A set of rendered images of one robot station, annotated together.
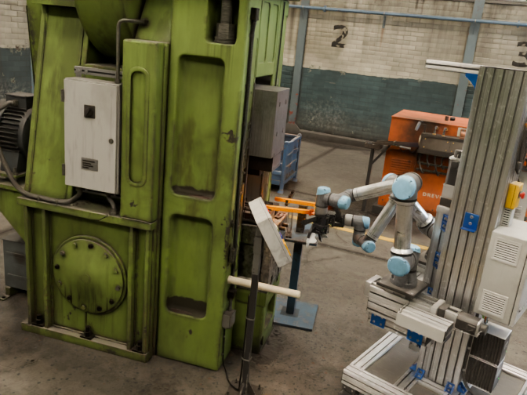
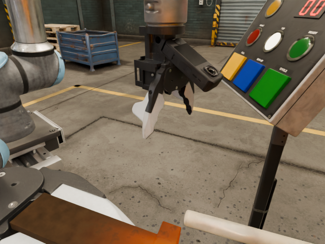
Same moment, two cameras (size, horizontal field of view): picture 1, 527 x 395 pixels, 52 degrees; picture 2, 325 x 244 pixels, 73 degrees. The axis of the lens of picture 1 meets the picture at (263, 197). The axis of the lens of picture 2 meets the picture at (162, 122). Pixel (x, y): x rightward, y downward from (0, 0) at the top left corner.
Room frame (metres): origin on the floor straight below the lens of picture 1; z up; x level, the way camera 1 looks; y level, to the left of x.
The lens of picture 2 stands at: (3.32, -0.30, 1.16)
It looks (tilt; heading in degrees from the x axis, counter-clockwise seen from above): 27 degrees down; 185
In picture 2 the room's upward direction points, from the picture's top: straight up
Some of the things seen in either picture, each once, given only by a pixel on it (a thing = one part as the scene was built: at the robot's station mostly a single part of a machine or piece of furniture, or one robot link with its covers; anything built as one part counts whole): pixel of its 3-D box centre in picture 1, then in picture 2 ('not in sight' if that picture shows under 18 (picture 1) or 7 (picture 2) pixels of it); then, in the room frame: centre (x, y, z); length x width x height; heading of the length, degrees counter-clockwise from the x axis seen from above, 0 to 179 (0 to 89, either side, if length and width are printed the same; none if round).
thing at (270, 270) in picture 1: (238, 244); not in sight; (3.39, 0.14, 0.69); 0.56 x 0.38 x 0.45; 76
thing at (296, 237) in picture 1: (299, 232); not in sight; (3.74, -0.30, 0.69); 0.40 x 0.30 x 0.02; 169
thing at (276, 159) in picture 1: (245, 156); not in sight; (3.33, 0.14, 1.32); 0.42 x 0.20 x 0.10; 76
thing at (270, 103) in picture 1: (250, 117); not in sight; (3.37, 0.13, 1.56); 0.42 x 0.39 x 0.40; 76
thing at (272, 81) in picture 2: not in sight; (269, 88); (2.84, -0.11, 1.01); 0.07 x 0.05 x 0.07; 11
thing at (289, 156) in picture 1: (253, 156); not in sight; (7.54, 0.20, 0.36); 1.20 x 0.80 x 0.72; 73
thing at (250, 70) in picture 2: not in sight; (248, 76); (2.74, -0.13, 1.01); 0.07 x 0.05 x 0.07; 11
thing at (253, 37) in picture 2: not in sight; (253, 37); (2.63, -0.10, 1.09); 0.05 x 0.03 x 0.04; 166
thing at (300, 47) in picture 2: not in sight; (299, 48); (2.83, -0.06, 1.09); 0.05 x 0.03 x 0.04; 166
